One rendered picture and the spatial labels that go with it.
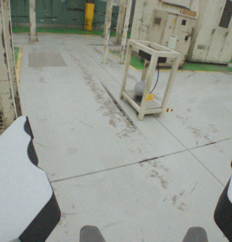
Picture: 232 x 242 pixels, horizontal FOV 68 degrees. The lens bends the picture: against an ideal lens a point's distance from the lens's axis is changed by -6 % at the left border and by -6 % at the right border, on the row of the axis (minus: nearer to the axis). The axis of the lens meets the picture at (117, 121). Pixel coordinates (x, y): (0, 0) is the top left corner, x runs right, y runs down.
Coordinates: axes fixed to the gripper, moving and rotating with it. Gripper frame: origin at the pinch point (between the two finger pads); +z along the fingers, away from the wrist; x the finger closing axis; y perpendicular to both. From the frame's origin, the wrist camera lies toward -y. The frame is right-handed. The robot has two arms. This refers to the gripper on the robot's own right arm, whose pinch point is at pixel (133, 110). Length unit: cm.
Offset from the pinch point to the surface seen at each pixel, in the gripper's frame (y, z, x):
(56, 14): 3, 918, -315
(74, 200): 103, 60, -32
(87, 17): 24, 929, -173
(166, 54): 34, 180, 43
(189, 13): -4, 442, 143
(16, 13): -13, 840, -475
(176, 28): 28, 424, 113
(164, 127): 114, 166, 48
